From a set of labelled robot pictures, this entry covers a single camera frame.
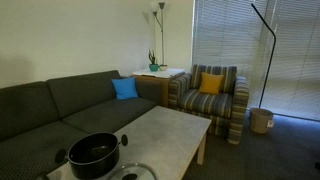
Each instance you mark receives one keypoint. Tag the glass lid with black knob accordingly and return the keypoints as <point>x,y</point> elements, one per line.
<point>140,170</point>

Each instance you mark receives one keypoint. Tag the plant in teal pot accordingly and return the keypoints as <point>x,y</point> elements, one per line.
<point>153,66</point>

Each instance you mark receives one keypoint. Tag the black cooking pot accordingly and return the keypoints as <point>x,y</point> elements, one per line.
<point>93,156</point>

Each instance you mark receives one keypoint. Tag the wooden side table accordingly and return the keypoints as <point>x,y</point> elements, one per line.
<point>156,90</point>

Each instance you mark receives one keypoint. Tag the small white bowl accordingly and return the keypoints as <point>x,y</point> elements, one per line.
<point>163,67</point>

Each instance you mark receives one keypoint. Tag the blue cushion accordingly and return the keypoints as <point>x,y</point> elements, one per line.
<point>125,88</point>

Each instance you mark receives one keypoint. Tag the striped armchair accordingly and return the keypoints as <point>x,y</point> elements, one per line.
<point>206,103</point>

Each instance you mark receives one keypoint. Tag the yellow cushion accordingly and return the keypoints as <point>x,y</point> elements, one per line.
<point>211,83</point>

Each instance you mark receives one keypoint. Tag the white two-headed floor lamp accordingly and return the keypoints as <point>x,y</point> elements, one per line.
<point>162,33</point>

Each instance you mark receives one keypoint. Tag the beige waste basket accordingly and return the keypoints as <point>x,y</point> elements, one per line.
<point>260,120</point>

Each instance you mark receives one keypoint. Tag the black bent floor lamp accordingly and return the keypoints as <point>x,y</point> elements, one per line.
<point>272,53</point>

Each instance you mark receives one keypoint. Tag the dark grey sofa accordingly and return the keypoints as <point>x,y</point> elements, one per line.
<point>40,110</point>

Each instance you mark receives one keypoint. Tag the white window blinds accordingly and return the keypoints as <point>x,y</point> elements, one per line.
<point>293,60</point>

